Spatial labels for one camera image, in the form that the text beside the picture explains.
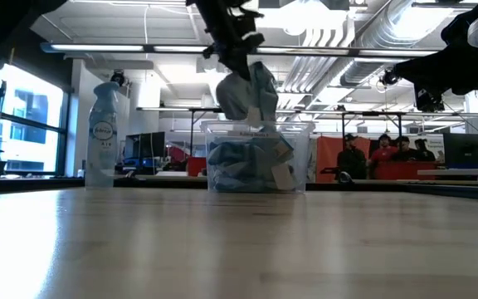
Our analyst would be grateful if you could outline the person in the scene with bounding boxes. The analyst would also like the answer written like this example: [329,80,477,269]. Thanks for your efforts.
[392,135,417,163]
[412,138,437,163]
[336,132,368,184]
[366,132,400,164]

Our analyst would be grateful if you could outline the black tripod stand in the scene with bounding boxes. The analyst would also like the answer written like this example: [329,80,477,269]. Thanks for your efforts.
[0,80,8,146]

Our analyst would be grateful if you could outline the silver ventilation duct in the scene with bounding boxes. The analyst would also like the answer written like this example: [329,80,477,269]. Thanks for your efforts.
[340,0,435,87]

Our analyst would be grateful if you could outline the black metal station frame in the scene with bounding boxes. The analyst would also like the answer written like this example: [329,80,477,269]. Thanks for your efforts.
[136,106,478,157]

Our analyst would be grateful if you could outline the red box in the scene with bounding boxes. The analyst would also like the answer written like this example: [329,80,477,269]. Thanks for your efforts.
[186,156,207,178]

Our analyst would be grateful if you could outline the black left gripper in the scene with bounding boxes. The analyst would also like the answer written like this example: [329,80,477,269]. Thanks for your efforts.
[187,0,253,82]

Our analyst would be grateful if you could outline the white table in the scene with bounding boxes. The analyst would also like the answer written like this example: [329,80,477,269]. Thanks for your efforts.
[416,167,478,184]

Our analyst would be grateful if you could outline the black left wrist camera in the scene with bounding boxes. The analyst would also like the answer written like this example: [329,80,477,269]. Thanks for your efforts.
[232,0,266,53]

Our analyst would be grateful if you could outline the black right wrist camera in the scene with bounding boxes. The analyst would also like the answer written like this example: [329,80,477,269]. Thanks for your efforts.
[393,60,421,86]

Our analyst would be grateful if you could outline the black spotlight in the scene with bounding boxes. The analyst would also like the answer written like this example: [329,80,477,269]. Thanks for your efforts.
[379,68,402,87]
[110,69,126,87]

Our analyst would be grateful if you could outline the clear plastic bin with label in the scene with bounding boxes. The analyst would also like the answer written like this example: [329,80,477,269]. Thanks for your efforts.
[199,119,317,194]

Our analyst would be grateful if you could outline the red partition panel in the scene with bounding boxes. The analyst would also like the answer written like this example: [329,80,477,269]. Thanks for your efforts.
[372,160,441,181]

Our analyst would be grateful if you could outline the blue Febreze spray bottle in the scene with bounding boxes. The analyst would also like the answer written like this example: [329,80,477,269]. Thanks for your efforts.
[84,81,120,189]

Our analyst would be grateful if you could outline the orange partition panel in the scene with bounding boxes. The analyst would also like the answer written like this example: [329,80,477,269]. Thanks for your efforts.
[315,135,373,184]

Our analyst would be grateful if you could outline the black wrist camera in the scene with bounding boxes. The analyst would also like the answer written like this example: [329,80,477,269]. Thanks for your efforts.
[232,0,266,53]
[393,60,421,86]

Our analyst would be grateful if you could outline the black computer monitor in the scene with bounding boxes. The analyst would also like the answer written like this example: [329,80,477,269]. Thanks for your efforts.
[123,131,167,165]
[442,132,478,169]

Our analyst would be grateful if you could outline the long ceiling light fixture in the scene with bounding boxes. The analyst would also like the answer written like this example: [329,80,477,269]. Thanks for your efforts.
[40,41,441,58]

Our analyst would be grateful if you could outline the red plastic object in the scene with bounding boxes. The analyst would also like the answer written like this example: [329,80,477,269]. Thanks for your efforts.
[166,145,190,164]

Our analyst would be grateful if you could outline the large bright window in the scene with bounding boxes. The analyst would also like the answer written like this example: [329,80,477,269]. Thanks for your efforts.
[0,61,72,178]

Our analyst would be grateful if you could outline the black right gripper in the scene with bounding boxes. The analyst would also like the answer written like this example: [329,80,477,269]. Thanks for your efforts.
[414,41,468,113]

